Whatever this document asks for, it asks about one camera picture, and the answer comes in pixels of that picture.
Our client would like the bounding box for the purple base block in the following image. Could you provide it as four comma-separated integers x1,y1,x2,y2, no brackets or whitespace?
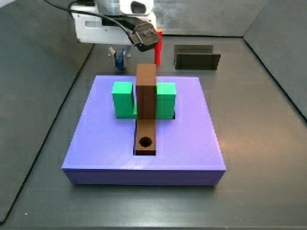
62,75,225,185

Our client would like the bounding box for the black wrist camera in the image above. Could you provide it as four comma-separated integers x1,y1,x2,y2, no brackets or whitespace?
128,23,158,52

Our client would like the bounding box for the green U-shaped block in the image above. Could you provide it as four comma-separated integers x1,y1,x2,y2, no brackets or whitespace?
112,82,176,119

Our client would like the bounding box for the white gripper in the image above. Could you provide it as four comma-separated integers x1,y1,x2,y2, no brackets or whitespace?
71,11,157,58

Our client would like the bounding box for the red hexagonal peg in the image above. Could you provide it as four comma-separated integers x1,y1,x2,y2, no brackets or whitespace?
154,29,162,66

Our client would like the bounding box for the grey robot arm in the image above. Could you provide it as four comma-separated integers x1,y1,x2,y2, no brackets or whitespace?
71,0,158,58

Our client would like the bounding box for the brown T-shaped block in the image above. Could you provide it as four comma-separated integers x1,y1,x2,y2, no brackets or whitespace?
134,64,157,155

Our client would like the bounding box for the black regrasp fixture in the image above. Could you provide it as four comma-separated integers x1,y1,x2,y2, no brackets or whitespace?
173,45,220,70

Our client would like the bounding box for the blue peg object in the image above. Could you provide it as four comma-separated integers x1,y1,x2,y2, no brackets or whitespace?
114,48,125,70

